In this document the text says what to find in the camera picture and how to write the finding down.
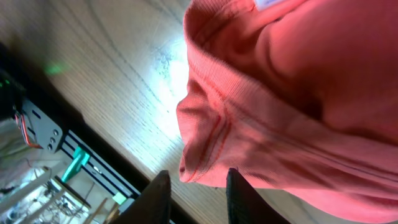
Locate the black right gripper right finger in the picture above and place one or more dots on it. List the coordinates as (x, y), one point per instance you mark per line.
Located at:
(245, 205)

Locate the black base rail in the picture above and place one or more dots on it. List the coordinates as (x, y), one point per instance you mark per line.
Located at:
(45, 123)

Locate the red graphic t-shirt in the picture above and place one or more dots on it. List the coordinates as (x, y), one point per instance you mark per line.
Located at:
(299, 96)

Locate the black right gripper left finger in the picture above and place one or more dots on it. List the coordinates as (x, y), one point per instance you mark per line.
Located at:
(153, 206)

